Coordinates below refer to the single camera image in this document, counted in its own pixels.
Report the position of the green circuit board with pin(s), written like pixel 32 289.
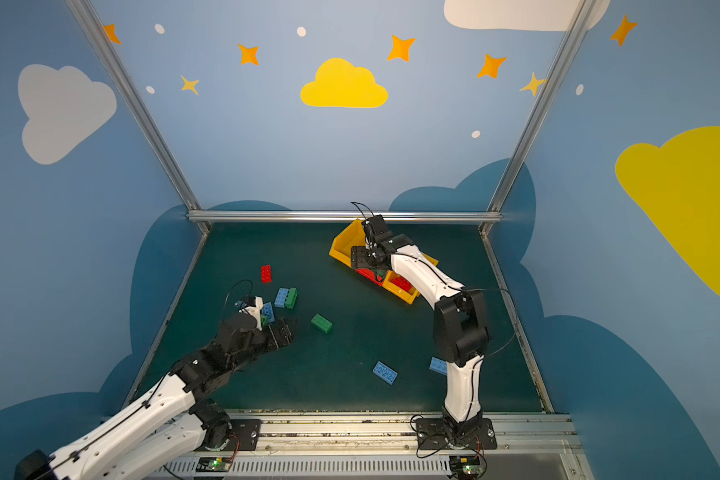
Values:
pixel 214 464
pixel 466 467

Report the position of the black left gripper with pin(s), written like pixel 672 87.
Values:
pixel 273 336

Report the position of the yellow bin near right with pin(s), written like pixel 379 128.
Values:
pixel 407 297

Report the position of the red lego brick far left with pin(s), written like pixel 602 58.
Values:
pixel 266 274

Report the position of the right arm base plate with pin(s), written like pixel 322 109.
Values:
pixel 437 434

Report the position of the aluminium right corner post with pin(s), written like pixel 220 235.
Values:
pixel 556 74

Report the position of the green circuit board right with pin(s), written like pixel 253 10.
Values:
pixel 466 467

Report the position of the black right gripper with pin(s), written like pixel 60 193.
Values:
pixel 366 257

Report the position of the aluminium left corner post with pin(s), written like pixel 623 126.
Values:
pixel 89 22

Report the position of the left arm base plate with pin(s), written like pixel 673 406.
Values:
pixel 240 433

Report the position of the green circuit board left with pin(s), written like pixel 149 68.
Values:
pixel 214 464

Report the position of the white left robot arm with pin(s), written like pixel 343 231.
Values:
pixel 175 416

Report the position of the red middle bin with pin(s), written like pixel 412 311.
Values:
pixel 369 275

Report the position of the green lego brick beside blue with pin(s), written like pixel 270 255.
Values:
pixel 291 297

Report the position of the light blue lego brick right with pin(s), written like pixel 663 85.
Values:
pixel 438 366

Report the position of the front aluminium rail bed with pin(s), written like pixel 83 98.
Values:
pixel 383 445

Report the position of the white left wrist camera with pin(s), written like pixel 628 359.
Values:
pixel 252 306

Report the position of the light blue lego near left gripper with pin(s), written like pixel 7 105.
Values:
pixel 267 310

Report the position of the light blue lego brick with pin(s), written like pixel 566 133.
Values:
pixel 385 373
pixel 281 297
pixel 438 366

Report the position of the yellow bin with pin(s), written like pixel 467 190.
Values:
pixel 341 248
pixel 407 297

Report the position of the light blue lego brick front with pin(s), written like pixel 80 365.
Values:
pixel 385 373

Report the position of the aluminium back frame rail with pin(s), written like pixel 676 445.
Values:
pixel 229 216

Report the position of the aluminium corner post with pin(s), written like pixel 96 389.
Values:
pixel 556 74
pixel 89 22

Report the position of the yellow bin far left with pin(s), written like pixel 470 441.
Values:
pixel 341 248

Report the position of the light blue lego brick upper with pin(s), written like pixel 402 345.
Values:
pixel 281 297

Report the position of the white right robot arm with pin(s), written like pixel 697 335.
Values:
pixel 460 325

